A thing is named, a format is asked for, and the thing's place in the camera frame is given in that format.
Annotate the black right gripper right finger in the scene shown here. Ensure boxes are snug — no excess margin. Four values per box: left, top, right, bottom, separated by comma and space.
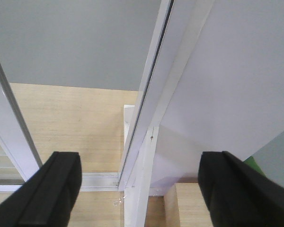
198, 151, 284, 227

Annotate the white side panel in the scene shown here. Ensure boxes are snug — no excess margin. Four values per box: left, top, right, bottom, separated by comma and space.
151, 0, 284, 195

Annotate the light wooden block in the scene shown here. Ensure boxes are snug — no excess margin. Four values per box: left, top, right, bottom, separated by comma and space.
164, 183, 213, 227

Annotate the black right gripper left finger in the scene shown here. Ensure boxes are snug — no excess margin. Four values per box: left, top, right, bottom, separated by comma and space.
0, 152, 82, 227

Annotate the green cloth pouch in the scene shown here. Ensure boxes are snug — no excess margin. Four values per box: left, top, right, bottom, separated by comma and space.
244, 156, 265, 176

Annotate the white door frame post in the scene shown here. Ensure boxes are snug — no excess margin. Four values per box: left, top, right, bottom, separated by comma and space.
118, 0, 214, 227

